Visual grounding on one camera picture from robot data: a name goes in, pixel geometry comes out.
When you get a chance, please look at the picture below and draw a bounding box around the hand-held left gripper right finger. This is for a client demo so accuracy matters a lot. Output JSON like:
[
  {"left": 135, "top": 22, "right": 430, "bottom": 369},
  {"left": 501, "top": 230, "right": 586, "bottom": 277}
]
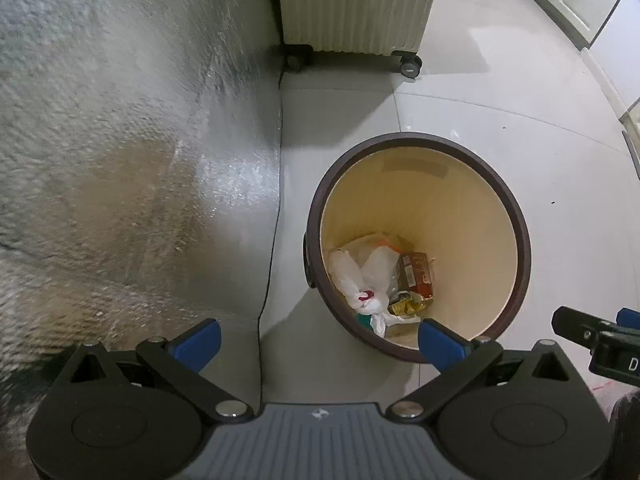
[{"left": 385, "top": 318, "right": 593, "bottom": 421}]

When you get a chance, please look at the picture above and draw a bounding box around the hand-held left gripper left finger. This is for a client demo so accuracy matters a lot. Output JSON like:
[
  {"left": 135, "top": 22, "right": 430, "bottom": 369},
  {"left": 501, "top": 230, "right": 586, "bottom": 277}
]
[{"left": 52, "top": 317, "right": 253, "bottom": 421}]

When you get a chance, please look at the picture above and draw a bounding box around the gold foil wrapper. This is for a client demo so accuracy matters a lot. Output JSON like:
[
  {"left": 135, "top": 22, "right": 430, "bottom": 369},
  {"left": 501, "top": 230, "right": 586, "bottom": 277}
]
[{"left": 386, "top": 290, "right": 434, "bottom": 319}]

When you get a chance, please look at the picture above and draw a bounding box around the red brown carton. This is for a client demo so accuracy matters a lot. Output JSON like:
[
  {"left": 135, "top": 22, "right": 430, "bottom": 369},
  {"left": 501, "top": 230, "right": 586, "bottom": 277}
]
[{"left": 396, "top": 252, "right": 437, "bottom": 302}]

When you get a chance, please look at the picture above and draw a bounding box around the white plastic bag red print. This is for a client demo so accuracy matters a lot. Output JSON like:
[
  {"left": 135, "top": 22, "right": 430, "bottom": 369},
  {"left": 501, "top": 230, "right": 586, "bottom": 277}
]
[{"left": 327, "top": 246, "right": 401, "bottom": 339}]

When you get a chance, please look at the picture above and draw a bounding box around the beige trash bin brown rim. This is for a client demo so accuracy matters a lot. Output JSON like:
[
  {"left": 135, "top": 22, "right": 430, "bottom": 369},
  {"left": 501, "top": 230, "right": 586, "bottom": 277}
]
[{"left": 302, "top": 131, "right": 532, "bottom": 364}]

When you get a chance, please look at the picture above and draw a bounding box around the dark cloth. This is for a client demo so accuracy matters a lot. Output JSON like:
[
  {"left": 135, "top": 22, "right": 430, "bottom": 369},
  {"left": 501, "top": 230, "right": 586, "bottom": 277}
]
[{"left": 609, "top": 392, "right": 640, "bottom": 480}]

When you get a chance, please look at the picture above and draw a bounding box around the clear plastic bag orange strip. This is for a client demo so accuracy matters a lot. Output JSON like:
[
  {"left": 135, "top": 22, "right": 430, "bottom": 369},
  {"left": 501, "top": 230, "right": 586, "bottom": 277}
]
[{"left": 340, "top": 231, "right": 416, "bottom": 263}]

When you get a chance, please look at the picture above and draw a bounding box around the silver foil mat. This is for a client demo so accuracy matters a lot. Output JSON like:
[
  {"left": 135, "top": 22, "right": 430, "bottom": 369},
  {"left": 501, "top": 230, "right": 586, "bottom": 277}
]
[{"left": 0, "top": 0, "right": 287, "bottom": 411}]

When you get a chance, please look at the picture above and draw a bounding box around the cream ribbed suitcase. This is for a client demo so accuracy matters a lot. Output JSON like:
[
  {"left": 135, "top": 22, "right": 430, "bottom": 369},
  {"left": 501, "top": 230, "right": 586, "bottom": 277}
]
[{"left": 275, "top": 0, "right": 445, "bottom": 79}]

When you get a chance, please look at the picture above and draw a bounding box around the black cable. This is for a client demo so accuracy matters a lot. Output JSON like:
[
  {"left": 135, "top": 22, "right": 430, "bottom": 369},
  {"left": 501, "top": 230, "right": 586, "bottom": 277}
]
[{"left": 257, "top": 71, "right": 287, "bottom": 406}]

